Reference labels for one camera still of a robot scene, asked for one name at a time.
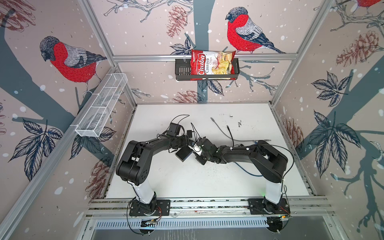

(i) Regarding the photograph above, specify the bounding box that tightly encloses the white wire mesh shelf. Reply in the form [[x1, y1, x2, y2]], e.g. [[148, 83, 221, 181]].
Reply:
[[75, 73, 128, 138]]

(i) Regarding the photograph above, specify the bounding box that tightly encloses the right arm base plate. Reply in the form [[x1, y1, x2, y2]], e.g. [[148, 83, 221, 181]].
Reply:
[[248, 198, 291, 215]]

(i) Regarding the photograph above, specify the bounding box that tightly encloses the aluminium mounting rail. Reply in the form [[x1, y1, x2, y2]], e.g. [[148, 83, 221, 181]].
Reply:
[[85, 196, 332, 219]]

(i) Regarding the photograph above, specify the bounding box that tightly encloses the black wall basket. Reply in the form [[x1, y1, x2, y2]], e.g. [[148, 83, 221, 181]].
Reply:
[[175, 58, 240, 81]]

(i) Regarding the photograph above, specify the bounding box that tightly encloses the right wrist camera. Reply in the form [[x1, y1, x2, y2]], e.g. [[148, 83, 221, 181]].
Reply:
[[193, 144, 203, 156]]

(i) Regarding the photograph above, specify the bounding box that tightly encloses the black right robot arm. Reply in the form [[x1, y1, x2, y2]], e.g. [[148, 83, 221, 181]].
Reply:
[[190, 138, 288, 214]]

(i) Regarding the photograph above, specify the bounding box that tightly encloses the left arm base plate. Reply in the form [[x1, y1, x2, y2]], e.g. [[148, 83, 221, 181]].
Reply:
[[128, 199, 171, 217]]

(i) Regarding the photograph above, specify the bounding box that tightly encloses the black ethernet cable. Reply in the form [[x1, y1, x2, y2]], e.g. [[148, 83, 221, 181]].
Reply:
[[226, 125, 235, 148]]

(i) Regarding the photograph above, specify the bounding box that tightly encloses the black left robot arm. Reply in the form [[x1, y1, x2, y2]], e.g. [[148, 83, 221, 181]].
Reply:
[[116, 123, 193, 212]]

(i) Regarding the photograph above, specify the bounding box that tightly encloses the red cassava chips bag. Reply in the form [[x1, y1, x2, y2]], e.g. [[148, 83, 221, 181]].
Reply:
[[191, 50, 236, 76]]

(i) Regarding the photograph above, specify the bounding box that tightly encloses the blue ethernet cable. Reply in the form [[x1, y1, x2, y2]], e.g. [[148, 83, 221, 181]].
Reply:
[[233, 140, 265, 178]]

